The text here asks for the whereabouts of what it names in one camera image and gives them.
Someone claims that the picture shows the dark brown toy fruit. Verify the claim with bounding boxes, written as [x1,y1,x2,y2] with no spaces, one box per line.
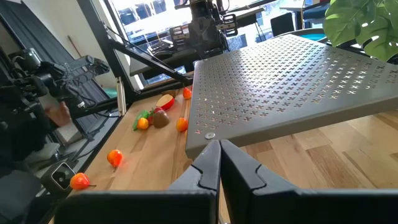
[152,110,171,129]

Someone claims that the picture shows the black office chair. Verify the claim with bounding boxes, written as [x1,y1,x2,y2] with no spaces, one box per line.
[269,12,295,37]

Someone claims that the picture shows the grey perforated metal stand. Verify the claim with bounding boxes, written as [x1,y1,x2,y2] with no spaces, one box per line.
[185,33,398,159]

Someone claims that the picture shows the green pear-shaped fruit half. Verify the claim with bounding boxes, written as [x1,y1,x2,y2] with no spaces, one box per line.
[132,109,150,131]

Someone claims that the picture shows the orange toy peach, brown stem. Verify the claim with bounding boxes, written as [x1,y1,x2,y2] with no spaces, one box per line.
[106,149,124,172]

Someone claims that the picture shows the small table-level camera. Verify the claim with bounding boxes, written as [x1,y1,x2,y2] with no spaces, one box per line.
[40,160,77,195]

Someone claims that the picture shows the person's hand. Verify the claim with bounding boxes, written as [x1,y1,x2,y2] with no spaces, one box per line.
[45,101,73,128]

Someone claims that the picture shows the teal bin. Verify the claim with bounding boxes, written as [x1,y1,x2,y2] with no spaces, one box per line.
[102,86,118,99]

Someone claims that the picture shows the green kiwi half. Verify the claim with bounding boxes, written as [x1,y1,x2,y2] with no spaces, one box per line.
[160,88,181,98]

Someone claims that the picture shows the small orange toy fruit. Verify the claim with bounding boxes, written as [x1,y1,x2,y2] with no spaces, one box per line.
[137,117,150,131]

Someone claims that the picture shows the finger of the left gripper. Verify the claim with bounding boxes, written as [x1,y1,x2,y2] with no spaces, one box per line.
[206,14,239,52]
[169,18,208,52]

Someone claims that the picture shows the black aluminium rig frame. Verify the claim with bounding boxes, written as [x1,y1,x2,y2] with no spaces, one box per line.
[71,0,200,121]

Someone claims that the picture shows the small orange fruit with stem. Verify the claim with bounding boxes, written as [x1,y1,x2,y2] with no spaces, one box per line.
[175,117,189,133]

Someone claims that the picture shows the red apple half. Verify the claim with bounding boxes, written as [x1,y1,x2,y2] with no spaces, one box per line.
[155,93,175,111]

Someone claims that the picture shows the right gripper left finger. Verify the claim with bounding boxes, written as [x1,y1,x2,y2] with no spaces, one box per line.
[54,139,222,224]

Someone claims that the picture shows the silver frame bracket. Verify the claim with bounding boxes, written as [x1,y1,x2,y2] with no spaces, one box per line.
[116,76,127,116]

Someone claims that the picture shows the green plant in white pot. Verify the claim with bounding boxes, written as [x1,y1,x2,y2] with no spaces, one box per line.
[322,0,398,62]

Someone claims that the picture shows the grey desk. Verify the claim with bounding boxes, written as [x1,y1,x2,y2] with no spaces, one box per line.
[129,46,203,78]

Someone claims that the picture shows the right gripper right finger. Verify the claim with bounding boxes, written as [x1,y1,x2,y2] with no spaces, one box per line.
[220,139,398,224]

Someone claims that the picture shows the orange-yellow toy pear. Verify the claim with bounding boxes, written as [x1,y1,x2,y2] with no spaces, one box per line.
[69,172,97,191]

